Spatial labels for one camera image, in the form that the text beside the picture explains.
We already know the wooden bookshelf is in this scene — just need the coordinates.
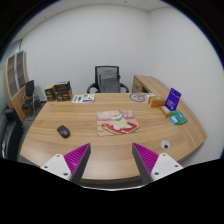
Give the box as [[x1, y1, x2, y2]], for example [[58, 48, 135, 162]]
[[3, 51, 30, 122]]

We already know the small yellow box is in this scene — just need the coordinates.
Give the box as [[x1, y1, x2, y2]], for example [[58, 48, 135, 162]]
[[159, 106, 172, 117]]

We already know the small brown side box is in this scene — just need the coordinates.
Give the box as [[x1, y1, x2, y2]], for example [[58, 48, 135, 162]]
[[44, 85, 56, 101]]

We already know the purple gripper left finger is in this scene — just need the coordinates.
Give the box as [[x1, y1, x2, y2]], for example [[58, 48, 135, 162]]
[[41, 143, 91, 185]]

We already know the black computer mouse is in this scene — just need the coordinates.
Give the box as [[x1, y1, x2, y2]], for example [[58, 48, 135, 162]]
[[57, 125, 70, 138]]

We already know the desk cable grommet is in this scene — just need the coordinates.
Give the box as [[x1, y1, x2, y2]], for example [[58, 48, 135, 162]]
[[161, 140, 170, 149]]

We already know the blue packet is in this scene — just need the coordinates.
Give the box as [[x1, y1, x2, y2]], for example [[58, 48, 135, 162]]
[[170, 116, 179, 125]]

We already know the white green leaflet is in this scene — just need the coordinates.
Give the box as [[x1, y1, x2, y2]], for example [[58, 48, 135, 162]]
[[72, 94, 95, 103]]

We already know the dark brown lower box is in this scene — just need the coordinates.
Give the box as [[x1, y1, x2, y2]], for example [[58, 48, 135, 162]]
[[55, 89, 72, 102]]

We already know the orange wooden box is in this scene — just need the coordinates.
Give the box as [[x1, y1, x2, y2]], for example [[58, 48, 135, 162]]
[[148, 96, 166, 108]]

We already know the black mesh office chair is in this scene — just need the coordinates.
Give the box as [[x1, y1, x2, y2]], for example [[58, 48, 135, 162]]
[[87, 66, 129, 93]]

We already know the purple standing card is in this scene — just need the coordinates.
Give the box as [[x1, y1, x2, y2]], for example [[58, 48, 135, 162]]
[[165, 88, 181, 111]]

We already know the white paper slip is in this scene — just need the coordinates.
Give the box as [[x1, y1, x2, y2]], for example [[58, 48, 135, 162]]
[[145, 93, 155, 97]]

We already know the cartoon dog mouse pad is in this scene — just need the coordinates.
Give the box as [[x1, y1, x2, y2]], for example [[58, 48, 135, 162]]
[[96, 110, 140, 137]]

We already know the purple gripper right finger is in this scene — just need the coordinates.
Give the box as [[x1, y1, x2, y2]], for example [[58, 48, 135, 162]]
[[132, 143, 182, 185]]

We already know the black visitor chair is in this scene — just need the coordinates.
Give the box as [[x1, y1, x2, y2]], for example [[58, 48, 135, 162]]
[[22, 80, 41, 111]]

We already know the black box on top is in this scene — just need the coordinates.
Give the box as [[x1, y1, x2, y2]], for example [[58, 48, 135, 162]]
[[54, 81, 70, 92]]

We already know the black sofa chair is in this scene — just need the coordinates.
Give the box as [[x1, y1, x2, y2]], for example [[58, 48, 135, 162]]
[[0, 108, 24, 161]]

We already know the green packet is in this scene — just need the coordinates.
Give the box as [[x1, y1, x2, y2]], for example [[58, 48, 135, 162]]
[[172, 110, 188, 124]]

